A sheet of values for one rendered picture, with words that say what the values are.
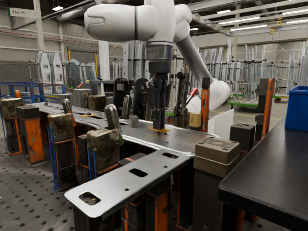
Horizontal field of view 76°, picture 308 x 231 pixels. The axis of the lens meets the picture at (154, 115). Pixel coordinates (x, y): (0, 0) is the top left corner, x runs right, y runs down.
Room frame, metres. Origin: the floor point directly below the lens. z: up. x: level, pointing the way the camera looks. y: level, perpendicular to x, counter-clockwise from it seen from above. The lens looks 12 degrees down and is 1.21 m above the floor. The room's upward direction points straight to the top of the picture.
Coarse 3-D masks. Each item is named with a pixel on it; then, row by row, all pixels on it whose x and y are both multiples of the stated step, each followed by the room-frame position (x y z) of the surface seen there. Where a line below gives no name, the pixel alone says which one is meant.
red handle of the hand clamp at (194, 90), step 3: (192, 90) 0.88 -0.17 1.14; (195, 90) 0.88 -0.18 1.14; (189, 93) 0.87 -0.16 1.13; (192, 93) 0.86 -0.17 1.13; (195, 93) 0.88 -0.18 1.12; (189, 96) 0.86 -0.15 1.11; (192, 96) 0.86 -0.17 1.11; (189, 99) 0.84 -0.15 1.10; (186, 105) 0.83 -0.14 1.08; (180, 108) 0.81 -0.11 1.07; (180, 111) 0.80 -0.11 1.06
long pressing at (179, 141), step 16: (48, 112) 1.11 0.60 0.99; (80, 112) 1.09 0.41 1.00; (96, 112) 1.08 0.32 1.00; (96, 128) 0.78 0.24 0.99; (128, 128) 0.75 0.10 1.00; (144, 128) 0.75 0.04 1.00; (176, 128) 0.75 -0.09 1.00; (144, 144) 0.59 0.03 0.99; (160, 144) 0.57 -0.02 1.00; (176, 144) 0.57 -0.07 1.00; (192, 144) 0.57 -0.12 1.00
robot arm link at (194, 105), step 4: (196, 96) 1.46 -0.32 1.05; (192, 100) 1.43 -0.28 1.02; (196, 100) 1.42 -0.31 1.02; (200, 100) 1.41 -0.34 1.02; (188, 104) 1.42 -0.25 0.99; (192, 104) 1.41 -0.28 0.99; (196, 104) 1.41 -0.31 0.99; (200, 104) 1.40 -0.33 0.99; (188, 108) 1.41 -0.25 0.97; (192, 108) 1.40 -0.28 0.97; (196, 108) 1.40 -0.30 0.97; (200, 108) 1.39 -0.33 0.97
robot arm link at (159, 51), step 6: (156, 42) 0.66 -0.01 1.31; (162, 42) 0.66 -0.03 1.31; (168, 42) 0.66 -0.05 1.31; (150, 48) 0.67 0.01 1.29; (156, 48) 0.66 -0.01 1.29; (162, 48) 0.66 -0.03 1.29; (168, 48) 0.66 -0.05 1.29; (150, 54) 0.67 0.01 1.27; (156, 54) 0.66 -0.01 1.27; (162, 54) 0.66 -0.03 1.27; (168, 54) 0.67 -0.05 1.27; (150, 60) 0.69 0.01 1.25; (156, 60) 0.67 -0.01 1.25; (162, 60) 0.67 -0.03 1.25; (168, 60) 0.69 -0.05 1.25
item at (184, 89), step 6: (180, 72) 0.79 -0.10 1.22; (180, 78) 0.79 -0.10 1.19; (186, 78) 0.80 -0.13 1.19; (180, 84) 0.82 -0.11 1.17; (186, 84) 0.80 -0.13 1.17; (180, 90) 0.82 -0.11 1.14; (186, 90) 0.80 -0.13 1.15; (180, 96) 0.82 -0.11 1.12; (186, 96) 0.80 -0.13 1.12; (180, 102) 0.81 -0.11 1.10; (186, 102) 0.81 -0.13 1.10
